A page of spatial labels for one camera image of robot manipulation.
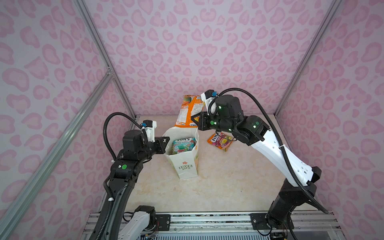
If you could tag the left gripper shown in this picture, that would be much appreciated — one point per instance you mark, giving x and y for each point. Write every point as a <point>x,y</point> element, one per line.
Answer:
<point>161,145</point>

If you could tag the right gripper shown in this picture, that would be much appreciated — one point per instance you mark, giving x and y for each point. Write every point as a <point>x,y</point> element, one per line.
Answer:
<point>202,123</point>

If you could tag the teal Fox's candy bag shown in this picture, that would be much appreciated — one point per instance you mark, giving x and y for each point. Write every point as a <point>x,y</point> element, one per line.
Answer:
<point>183,145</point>

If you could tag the white illustrated paper bag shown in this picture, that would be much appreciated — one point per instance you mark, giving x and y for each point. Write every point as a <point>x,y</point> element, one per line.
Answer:
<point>185,164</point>

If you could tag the orange pink Fox's candy bag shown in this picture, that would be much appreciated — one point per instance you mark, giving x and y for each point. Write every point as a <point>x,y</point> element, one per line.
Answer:
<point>221,141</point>

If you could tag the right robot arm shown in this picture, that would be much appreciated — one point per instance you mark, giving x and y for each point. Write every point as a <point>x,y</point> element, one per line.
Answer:
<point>224,114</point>

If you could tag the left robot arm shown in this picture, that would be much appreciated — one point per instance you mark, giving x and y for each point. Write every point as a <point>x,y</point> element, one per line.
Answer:
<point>139,146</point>

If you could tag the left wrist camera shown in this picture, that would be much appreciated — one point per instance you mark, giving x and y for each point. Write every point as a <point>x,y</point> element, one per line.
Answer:
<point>149,127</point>

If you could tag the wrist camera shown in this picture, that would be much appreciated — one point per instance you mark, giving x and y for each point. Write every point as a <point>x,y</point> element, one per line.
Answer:
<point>209,98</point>
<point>149,127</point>

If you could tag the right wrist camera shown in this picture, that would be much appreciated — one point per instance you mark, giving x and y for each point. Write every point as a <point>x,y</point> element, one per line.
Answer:
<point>209,98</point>

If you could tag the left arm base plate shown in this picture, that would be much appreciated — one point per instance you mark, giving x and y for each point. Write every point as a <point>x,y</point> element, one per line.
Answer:
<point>156,222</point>

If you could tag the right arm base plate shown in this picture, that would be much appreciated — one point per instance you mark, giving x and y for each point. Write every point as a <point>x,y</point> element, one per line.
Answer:
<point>260,222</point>

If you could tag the aluminium mounting rail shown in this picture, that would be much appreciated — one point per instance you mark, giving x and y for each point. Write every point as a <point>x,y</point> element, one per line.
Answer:
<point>306,225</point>

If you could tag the diagonal aluminium frame bar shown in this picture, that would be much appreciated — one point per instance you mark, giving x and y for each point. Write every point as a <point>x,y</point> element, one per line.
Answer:
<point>21,204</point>

